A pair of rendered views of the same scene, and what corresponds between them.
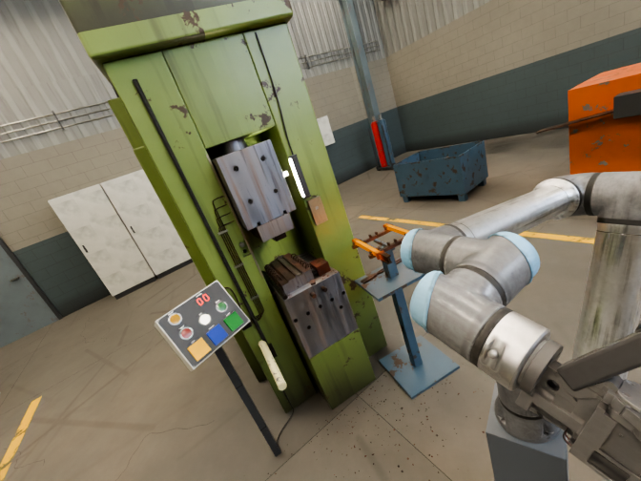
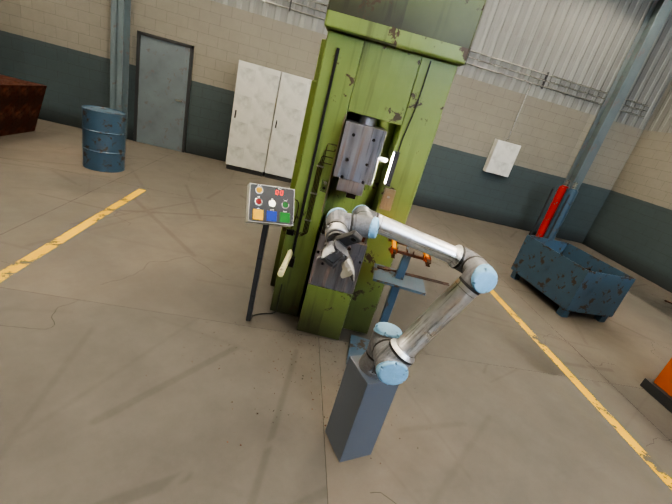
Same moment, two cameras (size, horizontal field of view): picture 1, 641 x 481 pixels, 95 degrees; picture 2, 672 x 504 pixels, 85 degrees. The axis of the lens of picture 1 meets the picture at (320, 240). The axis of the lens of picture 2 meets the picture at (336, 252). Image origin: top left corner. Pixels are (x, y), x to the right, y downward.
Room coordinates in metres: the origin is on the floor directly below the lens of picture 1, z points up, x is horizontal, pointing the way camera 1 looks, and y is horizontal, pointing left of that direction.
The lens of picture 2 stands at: (-1.03, -0.59, 1.89)
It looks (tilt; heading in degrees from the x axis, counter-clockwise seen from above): 22 degrees down; 16
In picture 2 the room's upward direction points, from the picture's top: 15 degrees clockwise
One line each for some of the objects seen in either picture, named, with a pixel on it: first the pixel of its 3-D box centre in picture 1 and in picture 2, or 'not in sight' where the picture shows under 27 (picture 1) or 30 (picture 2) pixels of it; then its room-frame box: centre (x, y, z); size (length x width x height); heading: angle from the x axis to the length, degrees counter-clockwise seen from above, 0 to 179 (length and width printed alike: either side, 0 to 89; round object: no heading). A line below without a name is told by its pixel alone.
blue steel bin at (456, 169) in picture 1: (439, 174); (565, 276); (4.90, -2.33, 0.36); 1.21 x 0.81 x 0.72; 33
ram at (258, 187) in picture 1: (258, 181); (364, 152); (1.81, 0.24, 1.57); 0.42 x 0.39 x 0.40; 19
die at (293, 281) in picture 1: (287, 271); not in sight; (1.80, 0.28, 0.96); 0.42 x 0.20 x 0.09; 19
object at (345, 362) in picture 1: (327, 347); (326, 296); (1.83, 0.23, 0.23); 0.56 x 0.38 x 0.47; 19
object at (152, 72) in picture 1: (230, 260); (313, 188); (1.85, 0.60, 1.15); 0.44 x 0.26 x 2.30; 19
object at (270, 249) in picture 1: (258, 206); (358, 170); (2.12, 0.34, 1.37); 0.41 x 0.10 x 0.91; 109
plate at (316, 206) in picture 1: (317, 210); (387, 199); (1.82, -0.05, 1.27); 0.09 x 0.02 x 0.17; 109
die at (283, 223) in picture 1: (266, 221); (350, 181); (1.80, 0.28, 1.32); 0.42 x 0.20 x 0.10; 19
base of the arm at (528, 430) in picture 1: (524, 406); (377, 360); (0.69, -0.48, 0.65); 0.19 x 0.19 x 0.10
